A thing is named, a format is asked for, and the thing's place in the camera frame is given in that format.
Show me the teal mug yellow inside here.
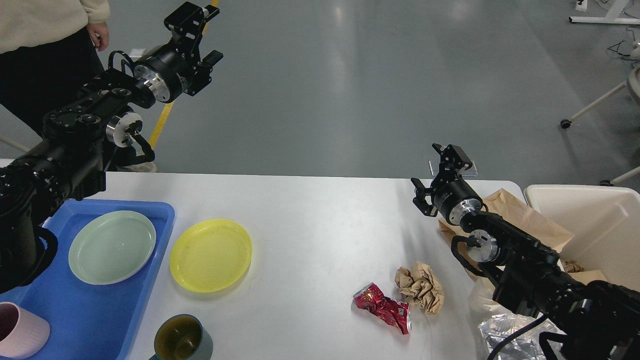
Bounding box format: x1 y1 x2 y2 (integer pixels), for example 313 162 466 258
150 314 214 360

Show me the crumpled silver foil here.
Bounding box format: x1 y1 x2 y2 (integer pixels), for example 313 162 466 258
478 314 568 360

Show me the beige plastic bin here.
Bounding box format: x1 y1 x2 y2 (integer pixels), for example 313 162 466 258
524 185 640 291

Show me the white desk base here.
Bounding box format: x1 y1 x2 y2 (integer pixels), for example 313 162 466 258
568 0 640 26

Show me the yellow plastic plate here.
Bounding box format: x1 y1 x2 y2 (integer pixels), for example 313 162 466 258
169 218 253 294

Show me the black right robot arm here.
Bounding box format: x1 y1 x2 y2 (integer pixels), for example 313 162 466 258
411 143 640 360

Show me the blue plastic tray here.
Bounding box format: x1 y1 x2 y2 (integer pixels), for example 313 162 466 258
0 199 175 360

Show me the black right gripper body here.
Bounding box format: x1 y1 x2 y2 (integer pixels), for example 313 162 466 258
425 170 483 226

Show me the pink ribbed cup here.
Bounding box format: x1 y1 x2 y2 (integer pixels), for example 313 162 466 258
0 301 51 360

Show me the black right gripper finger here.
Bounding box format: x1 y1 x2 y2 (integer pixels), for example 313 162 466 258
432 143 474 175
411 177 435 217

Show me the white chair leg with caster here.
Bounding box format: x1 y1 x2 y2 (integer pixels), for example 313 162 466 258
559 67 640 129

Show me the pale green plate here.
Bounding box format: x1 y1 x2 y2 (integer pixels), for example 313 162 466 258
68 210 156 286

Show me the crushed red can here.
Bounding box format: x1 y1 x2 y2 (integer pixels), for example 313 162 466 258
352 282 411 335

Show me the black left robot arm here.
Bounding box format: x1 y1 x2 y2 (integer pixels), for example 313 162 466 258
1 1 224 293

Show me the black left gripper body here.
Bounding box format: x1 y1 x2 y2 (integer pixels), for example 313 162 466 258
134 31 213 104

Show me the person in cream sweater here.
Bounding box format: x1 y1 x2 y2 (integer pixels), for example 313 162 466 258
0 0 111 136

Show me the brown paper bag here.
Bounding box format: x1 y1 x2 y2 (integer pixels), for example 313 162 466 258
438 188 608 284

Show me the crumpled brown paper ball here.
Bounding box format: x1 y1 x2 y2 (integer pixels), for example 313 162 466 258
394 261 445 316

